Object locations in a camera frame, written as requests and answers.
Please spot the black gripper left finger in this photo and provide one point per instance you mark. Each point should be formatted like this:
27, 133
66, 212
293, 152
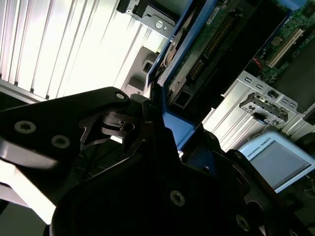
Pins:
49, 118

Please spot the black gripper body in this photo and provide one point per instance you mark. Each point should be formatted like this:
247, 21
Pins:
123, 209

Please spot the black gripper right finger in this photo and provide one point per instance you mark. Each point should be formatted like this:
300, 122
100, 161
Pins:
236, 162

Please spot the hard disk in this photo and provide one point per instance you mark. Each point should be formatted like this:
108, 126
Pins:
214, 37

